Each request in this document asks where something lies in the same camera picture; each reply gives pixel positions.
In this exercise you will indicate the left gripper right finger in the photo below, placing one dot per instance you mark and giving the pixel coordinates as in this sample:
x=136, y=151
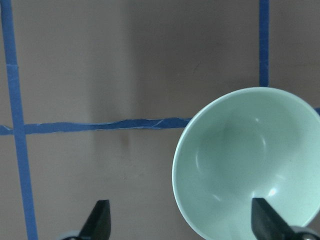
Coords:
x=267, y=224

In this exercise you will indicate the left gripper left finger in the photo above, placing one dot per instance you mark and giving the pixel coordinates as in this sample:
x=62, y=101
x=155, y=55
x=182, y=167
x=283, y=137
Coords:
x=98, y=224

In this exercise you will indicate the green bowl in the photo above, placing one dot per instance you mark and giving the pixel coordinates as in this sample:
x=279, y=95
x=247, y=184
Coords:
x=257, y=142

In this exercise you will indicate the brown paper table cover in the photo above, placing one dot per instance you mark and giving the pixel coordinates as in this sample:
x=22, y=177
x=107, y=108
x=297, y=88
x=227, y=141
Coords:
x=99, y=61

